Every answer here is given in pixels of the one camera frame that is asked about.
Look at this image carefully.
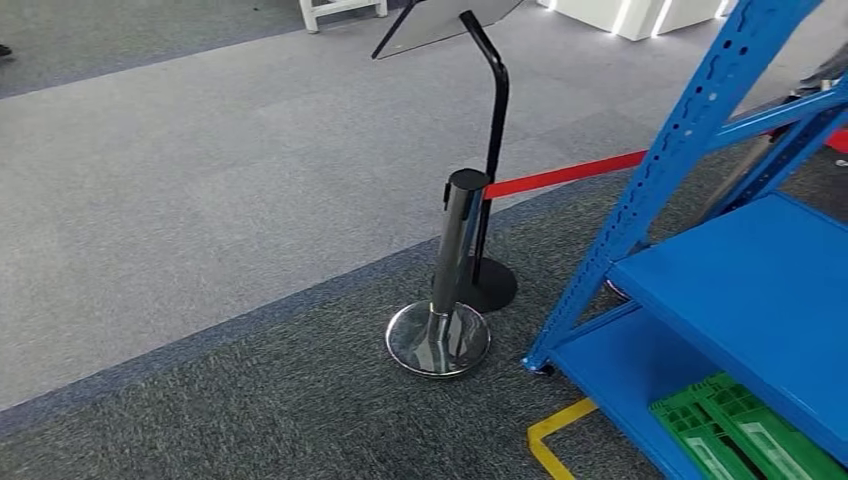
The grey sign board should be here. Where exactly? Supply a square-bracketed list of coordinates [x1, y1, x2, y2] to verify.
[370, 0, 525, 62]

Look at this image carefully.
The black round stand base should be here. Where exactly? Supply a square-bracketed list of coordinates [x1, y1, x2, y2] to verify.
[457, 255, 519, 315]

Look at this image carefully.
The white bench frame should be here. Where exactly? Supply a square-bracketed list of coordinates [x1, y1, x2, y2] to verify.
[298, 0, 390, 35]

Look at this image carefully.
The white lit plinth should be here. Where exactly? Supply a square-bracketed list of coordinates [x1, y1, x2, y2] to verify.
[546, 0, 738, 43]

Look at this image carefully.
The black stanchion post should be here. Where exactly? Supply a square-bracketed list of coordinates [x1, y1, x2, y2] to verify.
[700, 122, 796, 221]

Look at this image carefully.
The yellow floor tape outline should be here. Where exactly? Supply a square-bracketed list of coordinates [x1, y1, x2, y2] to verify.
[527, 396, 600, 480]

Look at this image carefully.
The green plastic crate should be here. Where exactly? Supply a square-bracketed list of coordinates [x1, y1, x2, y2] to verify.
[648, 371, 848, 480]

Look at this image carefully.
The blue metal shelf rack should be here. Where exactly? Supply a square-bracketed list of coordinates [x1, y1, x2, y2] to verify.
[521, 0, 848, 480]

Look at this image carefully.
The person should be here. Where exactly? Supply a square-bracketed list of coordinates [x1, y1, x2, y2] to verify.
[791, 46, 848, 101]

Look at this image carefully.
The grey metal bar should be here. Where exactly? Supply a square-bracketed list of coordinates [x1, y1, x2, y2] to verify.
[427, 168, 492, 349]

